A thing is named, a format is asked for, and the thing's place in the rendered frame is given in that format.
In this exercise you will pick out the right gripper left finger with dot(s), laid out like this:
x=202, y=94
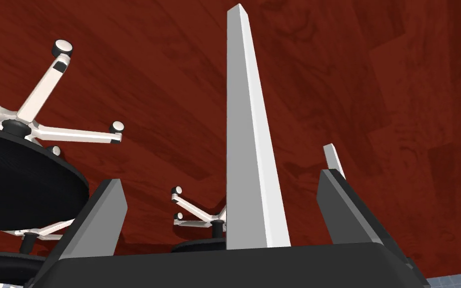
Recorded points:
x=96, y=224

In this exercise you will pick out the black stool with white base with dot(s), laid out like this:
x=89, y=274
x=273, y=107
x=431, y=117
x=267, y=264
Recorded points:
x=18, y=180
x=200, y=214
x=2, y=266

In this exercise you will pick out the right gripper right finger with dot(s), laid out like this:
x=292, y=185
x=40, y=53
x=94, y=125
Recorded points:
x=340, y=216

